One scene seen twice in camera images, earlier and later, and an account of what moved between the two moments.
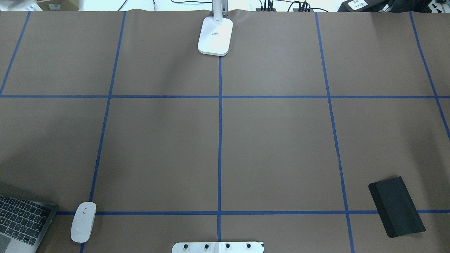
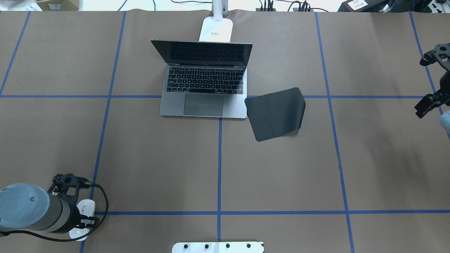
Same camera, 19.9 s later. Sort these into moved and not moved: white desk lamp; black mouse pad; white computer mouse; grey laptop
Moved: black mouse pad; grey laptop
Not moved: white computer mouse; white desk lamp
